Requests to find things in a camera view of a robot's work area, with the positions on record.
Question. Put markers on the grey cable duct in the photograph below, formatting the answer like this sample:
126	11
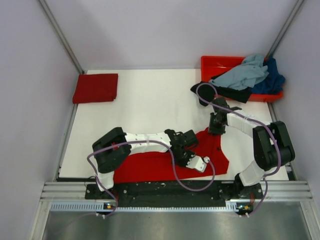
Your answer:
102	207

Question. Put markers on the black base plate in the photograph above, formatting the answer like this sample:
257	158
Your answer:
171	194

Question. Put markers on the aluminium frame rail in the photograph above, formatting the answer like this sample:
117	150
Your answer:
286	172

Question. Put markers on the folded dark red t-shirt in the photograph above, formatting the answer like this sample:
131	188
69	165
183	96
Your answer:
95	88

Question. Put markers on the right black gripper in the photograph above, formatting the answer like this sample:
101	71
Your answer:
212	129

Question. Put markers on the red plastic bin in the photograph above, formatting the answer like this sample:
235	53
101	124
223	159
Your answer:
216	65

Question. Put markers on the black t-shirt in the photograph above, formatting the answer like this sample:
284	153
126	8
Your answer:
207	93

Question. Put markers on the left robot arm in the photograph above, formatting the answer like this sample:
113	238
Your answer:
112	150

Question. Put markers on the dark blue t-shirt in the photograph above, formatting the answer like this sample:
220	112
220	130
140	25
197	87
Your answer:
273	83

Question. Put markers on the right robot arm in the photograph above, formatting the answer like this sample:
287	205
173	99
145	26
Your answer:
272	145

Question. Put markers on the bright red t-shirt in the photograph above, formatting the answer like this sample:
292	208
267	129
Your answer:
156	166

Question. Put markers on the light blue t-shirt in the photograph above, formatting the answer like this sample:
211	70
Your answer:
250	72

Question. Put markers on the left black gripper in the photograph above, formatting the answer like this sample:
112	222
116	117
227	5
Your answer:
184	163

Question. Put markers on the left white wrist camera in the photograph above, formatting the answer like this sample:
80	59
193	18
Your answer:
198	163

